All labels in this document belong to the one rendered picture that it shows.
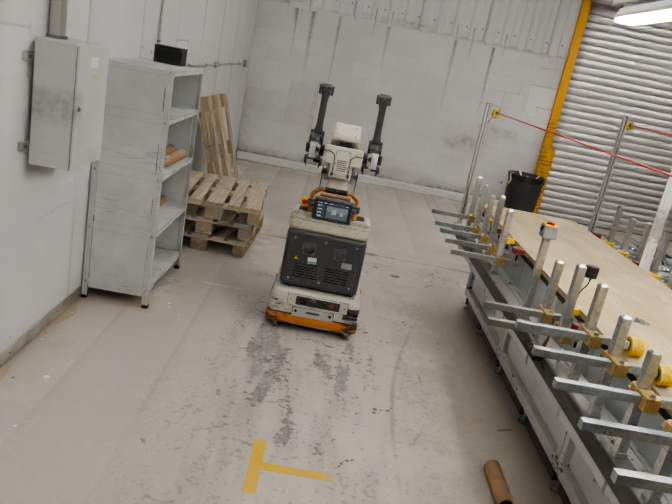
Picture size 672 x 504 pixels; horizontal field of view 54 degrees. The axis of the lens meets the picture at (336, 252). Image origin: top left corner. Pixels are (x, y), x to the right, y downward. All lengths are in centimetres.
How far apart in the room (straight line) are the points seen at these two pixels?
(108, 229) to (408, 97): 685
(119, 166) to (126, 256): 59
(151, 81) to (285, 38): 638
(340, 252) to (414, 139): 631
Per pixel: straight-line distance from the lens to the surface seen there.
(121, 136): 431
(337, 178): 461
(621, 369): 260
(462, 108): 1060
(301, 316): 446
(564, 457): 348
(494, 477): 339
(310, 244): 439
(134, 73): 425
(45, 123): 348
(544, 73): 1086
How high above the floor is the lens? 182
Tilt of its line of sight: 16 degrees down
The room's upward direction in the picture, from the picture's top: 11 degrees clockwise
